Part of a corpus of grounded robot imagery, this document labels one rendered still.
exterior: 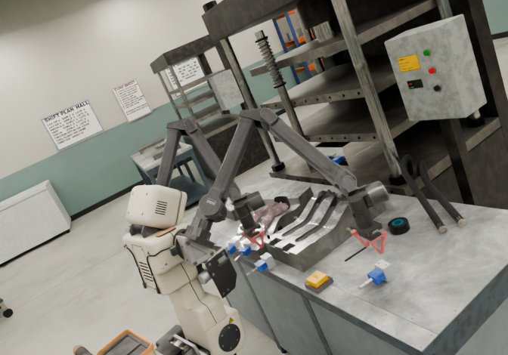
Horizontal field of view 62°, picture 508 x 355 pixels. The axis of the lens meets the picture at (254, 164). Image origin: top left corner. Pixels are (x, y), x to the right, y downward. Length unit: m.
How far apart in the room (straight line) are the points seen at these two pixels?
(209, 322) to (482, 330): 0.92
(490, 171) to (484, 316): 1.34
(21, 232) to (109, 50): 3.70
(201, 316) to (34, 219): 6.66
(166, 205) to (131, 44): 7.53
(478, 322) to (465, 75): 1.00
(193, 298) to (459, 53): 1.45
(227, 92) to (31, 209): 4.03
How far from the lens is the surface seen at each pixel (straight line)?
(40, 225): 8.17
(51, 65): 8.85
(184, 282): 1.63
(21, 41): 8.94
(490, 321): 1.56
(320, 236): 1.78
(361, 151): 2.61
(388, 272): 1.54
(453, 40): 1.96
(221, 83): 6.04
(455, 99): 1.98
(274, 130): 1.51
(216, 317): 1.70
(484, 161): 2.68
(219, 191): 1.44
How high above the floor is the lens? 1.70
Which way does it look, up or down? 15 degrees down
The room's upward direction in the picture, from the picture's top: 24 degrees counter-clockwise
